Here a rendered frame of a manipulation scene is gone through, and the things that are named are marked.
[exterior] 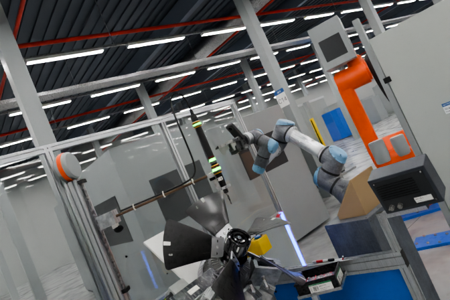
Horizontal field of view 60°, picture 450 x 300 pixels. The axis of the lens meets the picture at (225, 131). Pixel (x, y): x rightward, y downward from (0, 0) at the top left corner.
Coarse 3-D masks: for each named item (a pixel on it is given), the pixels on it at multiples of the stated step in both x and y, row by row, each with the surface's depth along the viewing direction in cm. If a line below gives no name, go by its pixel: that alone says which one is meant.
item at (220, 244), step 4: (212, 240) 184; (216, 240) 185; (220, 240) 186; (212, 244) 184; (216, 244) 185; (220, 244) 185; (212, 248) 184; (216, 248) 184; (220, 248) 185; (212, 252) 183; (220, 252) 185; (212, 256) 183; (216, 256) 184; (220, 256) 184
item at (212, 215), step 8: (216, 192) 213; (200, 200) 211; (208, 200) 209; (216, 200) 208; (224, 200) 207; (192, 208) 208; (200, 208) 207; (208, 208) 205; (216, 208) 204; (224, 208) 203; (192, 216) 205; (200, 216) 204; (208, 216) 202; (216, 216) 201; (224, 216) 199; (200, 224) 202; (208, 224) 200; (216, 224) 198; (224, 224) 196; (216, 232) 196
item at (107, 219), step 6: (114, 210) 203; (96, 216) 202; (102, 216) 200; (108, 216) 200; (114, 216) 200; (96, 222) 201; (102, 222) 200; (108, 222) 199; (114, 222) 199; (102, 228) 200
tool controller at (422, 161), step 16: (416, 160) 172; (384, 176) 176; (400, 176) 171; (416, 176) 168; (432, 176) 167; (384, 192) 178; (400, 192) 175; (416, 192) 171; (432, 192) 168; (384, 208) 183; (400, 208) 176
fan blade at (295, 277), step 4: (260, 256) 181; (260, 260) 189; (264, 260) 186; (268, 260) 179; (272, 264) 177; (280, 268) 176; (284, 268) 182; (284, 272) 174; (288, 272) 177; (292, 272) 184; (292, 276) 174; (296, 276) 177; (300, 276) 183; (296, 280) 171; (300, 280) 174; (304, 280) 178; (300, 284) 170
